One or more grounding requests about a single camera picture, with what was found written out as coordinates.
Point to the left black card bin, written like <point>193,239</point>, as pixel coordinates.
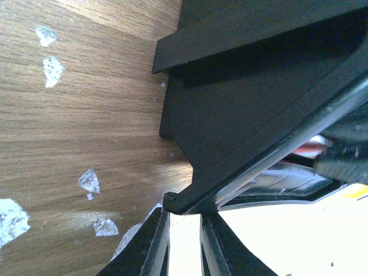
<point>251,82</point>

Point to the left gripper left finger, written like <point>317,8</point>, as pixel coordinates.
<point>148,251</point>

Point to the red card stack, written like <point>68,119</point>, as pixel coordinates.
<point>292,180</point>

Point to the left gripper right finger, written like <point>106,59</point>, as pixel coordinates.
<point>222,252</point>

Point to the orange card bin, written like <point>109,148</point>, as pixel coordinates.
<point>355,191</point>

